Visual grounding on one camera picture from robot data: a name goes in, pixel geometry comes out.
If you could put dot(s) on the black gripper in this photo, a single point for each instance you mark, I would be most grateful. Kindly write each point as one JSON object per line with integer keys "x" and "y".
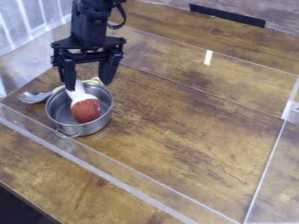
{"x": 71, "y": 52}

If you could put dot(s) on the red plush mushroom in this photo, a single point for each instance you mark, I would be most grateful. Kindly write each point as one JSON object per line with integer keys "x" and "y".
{"x": 84, "y": 107}

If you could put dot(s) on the silver metal pot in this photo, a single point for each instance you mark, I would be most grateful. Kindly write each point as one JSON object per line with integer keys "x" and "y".
{"x": 59, "y": 113}

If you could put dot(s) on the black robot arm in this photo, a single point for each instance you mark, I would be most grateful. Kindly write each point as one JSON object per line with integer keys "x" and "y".
{"x": 88, "y": 44}

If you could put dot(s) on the black bar in background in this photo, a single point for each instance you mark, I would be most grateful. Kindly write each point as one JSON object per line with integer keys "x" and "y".
{"x": 247, "y": 20}

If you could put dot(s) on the spoon with yellow-green handle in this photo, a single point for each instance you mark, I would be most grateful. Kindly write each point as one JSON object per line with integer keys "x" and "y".
{"x": 35, "y": 97}

